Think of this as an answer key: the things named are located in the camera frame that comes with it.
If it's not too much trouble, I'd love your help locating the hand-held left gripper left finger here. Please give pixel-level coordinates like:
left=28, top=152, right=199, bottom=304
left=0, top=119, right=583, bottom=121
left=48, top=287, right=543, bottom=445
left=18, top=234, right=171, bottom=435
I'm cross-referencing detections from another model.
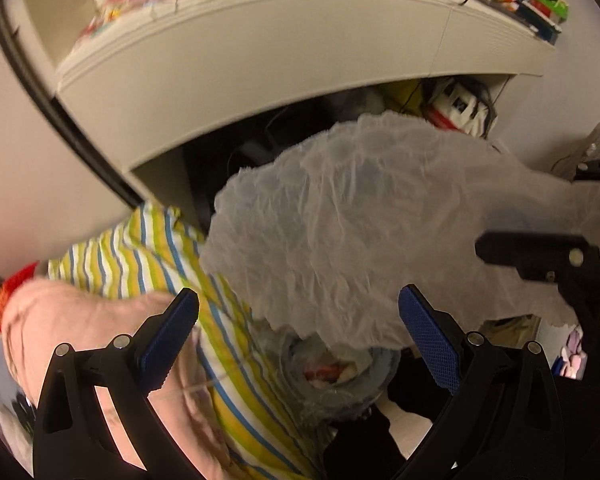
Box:
left=32, top=287, right=201, bottom=480

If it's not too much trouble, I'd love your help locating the yellow green striped bedsheet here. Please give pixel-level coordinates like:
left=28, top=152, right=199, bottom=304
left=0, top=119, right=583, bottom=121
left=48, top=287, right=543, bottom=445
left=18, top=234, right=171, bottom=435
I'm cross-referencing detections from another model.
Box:
left=47, top=205, right=326, bottom=480

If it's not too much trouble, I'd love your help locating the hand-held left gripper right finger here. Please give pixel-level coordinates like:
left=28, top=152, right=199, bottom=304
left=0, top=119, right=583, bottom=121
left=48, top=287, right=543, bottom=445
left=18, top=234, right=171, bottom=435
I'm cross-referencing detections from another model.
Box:
left=398, top=284, right=566, bottom=480

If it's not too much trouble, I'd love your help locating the grey trash bin with liner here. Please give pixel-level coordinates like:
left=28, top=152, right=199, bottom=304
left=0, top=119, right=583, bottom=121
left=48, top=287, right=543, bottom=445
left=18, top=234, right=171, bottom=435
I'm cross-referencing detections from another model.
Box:
left=280, top=332, right=402, bottom=421

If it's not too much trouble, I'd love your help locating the red cloth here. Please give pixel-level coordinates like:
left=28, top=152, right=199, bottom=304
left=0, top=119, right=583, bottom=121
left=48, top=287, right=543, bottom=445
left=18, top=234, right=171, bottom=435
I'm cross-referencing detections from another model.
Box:
left=0, top=262, right=41, bottom=341

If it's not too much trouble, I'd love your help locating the dark cloth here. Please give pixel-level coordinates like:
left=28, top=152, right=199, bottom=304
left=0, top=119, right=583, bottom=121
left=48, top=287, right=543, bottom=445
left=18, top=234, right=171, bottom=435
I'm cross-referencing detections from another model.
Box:
left=325, top=355, right=451, bottom=480

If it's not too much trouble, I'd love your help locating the red white bag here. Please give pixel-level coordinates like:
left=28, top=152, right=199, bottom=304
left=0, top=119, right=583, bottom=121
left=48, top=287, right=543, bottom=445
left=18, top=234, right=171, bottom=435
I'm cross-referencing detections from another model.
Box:
left=427, top=82, right=496, bottom=136

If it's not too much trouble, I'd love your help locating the pink blanket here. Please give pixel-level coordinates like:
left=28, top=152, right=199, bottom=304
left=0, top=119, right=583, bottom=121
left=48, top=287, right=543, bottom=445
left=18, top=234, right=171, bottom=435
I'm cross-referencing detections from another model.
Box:
left=2, top=280, right=231, bottom=480

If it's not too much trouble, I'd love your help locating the dark blue box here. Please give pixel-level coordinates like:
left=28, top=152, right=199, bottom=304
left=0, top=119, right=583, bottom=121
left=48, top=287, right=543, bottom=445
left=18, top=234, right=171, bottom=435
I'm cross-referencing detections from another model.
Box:
left=517, top=2, right=563, bottom=46

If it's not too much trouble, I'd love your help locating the translucent plastic bag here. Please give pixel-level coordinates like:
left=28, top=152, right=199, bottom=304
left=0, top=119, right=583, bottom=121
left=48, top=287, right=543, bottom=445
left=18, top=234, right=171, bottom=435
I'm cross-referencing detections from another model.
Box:
left=200, top=110, right=600, bottom=352

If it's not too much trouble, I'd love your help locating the white desk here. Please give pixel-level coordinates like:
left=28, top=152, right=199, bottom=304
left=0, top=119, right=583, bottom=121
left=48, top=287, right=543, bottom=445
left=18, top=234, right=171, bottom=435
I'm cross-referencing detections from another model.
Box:
left=55, top=0, right=556, bottom=171

